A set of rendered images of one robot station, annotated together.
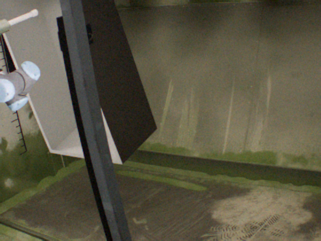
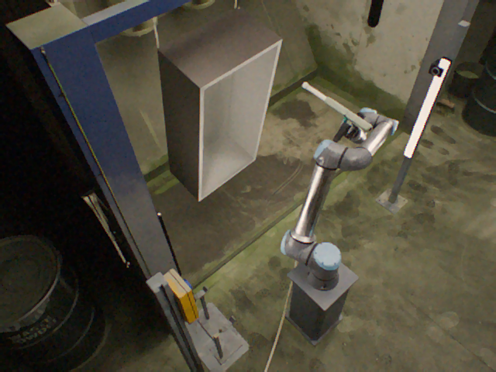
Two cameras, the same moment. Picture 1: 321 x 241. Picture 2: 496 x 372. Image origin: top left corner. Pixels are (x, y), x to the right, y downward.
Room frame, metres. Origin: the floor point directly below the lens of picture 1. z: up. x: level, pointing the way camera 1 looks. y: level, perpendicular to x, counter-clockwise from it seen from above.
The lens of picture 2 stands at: (2.54, 2.46, 2.92)
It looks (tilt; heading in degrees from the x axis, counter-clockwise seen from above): 51 degrees down; 280
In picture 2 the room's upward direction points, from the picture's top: 4 degrees counter-clockwise
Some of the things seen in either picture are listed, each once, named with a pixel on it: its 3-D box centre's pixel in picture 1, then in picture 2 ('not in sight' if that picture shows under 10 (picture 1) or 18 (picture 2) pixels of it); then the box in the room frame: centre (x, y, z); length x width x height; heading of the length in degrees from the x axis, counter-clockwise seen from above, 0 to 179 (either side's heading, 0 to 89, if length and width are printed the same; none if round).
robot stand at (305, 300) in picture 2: not in sight; (317, 297); (2.30, 1.29, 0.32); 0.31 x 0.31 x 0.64; 48
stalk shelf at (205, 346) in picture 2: not in sight; (213, 338); (2.87, 1.78, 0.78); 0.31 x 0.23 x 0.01; 138
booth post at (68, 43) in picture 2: not in sight; (140, 233); (3.28, 1.41, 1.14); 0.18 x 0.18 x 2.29; 48
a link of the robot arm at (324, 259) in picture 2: not in sight; (325, 260); (2.31, 1.29, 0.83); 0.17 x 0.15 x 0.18; 155
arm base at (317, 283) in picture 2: not in sight; (323, 272); (2.30, 1.29, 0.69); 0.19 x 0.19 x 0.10
